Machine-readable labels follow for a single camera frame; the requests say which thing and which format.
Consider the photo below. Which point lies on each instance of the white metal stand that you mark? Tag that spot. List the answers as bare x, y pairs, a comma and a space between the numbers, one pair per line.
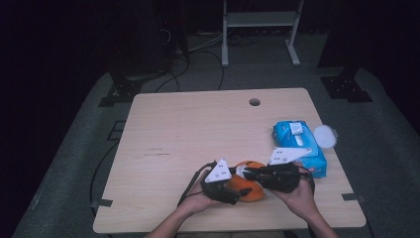
259, 19

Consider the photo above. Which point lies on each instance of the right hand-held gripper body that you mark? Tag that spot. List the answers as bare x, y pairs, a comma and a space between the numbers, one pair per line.
280, 178

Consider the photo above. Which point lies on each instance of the person's right hand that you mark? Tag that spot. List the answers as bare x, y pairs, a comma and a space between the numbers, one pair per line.
298, 201

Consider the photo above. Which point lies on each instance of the black tape strip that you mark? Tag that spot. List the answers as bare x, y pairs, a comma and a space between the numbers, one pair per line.
352, 197
102, 202

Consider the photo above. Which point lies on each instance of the white round dish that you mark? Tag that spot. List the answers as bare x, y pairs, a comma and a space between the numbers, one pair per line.
325, 136

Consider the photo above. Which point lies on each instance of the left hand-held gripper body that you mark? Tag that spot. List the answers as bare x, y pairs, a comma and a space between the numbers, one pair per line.
219, 191

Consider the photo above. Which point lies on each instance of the blue wet wipes pack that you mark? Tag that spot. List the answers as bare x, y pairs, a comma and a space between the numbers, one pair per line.
284, 135

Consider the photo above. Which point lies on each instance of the person's left hand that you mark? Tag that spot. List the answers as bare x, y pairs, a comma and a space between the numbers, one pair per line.
194, 201

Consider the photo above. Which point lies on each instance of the orange plush toy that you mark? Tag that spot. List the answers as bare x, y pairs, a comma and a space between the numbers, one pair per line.
252, 195

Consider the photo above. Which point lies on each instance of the black stand base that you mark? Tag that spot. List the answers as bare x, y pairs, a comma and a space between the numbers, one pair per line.
124, 89
345, 87

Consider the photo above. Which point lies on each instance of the white wet wipe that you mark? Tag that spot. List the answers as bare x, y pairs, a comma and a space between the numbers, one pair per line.
241, 171

